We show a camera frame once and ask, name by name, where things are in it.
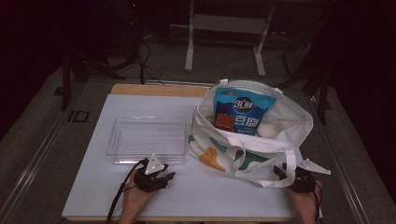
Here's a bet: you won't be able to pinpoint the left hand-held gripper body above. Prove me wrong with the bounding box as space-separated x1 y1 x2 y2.
134 153 171 192

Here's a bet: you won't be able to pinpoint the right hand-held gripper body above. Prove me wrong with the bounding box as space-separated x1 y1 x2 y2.
288 158 332 194

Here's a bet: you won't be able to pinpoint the clear plastic container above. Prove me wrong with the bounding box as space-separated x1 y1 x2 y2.
106 116 187 165

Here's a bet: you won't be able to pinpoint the white patterned tote bag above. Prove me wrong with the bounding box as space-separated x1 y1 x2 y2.
187 78 315 189

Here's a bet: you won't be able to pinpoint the blue snack packet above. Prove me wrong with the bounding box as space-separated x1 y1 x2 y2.
212 87 278 136

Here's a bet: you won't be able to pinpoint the long brown box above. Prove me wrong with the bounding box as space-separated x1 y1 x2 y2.
213 112 236 132

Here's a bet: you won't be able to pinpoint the person's left hand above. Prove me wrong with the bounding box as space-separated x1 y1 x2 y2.
121 171 161 217

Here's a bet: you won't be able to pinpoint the person's right hand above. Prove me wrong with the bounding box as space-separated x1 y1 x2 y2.
287 180 323 218

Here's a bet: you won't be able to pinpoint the black metal stand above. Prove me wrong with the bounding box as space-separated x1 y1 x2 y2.
274 59 332 126
60 50 129 112

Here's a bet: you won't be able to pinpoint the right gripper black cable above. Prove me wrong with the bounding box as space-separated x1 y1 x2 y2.
312 182 324 222

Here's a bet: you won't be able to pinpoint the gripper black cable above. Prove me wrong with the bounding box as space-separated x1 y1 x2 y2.
312 182 324 222
106 158 150 224

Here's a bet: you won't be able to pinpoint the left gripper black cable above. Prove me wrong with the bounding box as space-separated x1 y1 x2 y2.
106 158 150 224

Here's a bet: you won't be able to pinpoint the black floor bracket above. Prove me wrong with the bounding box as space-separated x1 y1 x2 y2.
67 109 91 123

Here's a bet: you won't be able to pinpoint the black floor cables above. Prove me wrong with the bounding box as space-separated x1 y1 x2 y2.
136 38 166 87

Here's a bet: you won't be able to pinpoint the white metal table frame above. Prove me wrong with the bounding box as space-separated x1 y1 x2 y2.
184 0 276 78

